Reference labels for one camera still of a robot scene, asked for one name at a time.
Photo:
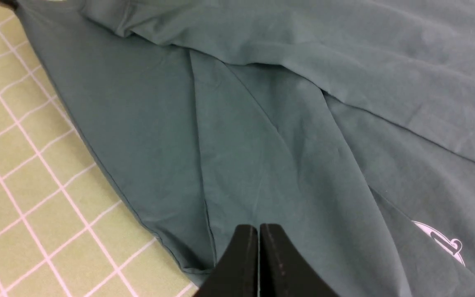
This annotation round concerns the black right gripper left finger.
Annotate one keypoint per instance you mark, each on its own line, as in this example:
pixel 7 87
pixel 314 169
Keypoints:
pixel 236 273

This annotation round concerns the green long-sleeved shirt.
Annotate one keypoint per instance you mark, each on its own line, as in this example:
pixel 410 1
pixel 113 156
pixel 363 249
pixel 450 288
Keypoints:
pixel 351 123

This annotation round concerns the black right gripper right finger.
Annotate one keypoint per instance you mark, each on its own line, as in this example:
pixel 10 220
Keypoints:
pixel 283 272

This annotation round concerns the green checkered tablecloth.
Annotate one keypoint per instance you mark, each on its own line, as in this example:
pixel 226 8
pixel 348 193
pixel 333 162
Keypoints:
pixel 63 230

